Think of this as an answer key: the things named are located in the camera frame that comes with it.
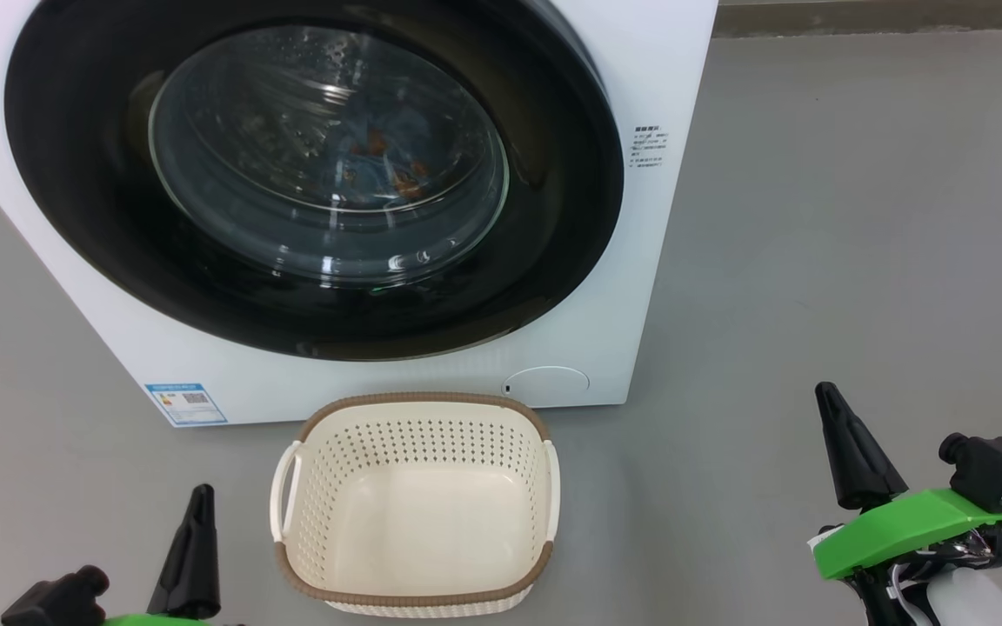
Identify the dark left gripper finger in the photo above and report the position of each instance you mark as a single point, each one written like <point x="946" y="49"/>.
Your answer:
<point x="192" y="565"/>

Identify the cream perforated laundry basket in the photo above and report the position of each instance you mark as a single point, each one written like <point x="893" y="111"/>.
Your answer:
<point x="418" y="522"/>

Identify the small printed text label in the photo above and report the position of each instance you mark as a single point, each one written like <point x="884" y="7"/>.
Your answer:
<point x="649" y="148"/>

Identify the blue printed garment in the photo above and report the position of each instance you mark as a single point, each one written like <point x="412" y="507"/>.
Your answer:
<point x="397" y="178"/>

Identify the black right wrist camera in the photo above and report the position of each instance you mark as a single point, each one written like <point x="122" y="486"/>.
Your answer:
<point x="992" y="469"/>

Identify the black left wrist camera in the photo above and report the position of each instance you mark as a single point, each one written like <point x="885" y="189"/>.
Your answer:
<point x="53" y="600"/>

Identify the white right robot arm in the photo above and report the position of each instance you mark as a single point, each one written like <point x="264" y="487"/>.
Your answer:
<point x="979" y="604"/>

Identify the round white filter hatch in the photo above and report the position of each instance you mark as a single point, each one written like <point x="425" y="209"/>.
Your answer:
<point x="549" y="387"/>

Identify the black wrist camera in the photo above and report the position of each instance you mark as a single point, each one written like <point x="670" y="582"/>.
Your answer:
<point x="992" y="469"/>
<point x="53" y="600"/>

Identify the black round glass washer door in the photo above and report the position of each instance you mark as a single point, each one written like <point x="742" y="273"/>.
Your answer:
<point x="92" y="217"/>

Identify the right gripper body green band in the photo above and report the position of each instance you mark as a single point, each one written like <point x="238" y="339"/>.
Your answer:
<point x="901" y="530"/>

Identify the white front-load washing machine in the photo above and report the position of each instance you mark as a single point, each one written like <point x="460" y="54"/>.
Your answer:
<point x="657" y="287"/>

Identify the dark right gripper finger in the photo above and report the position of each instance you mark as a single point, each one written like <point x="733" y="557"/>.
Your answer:
<point x="858" y="461"/>

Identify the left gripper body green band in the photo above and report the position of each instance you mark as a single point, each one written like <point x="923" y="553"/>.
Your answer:
<point x="153" y="620"/>

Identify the blue energy label sticker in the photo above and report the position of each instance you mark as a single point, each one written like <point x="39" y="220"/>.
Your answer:
<point x="186" y="404"/>

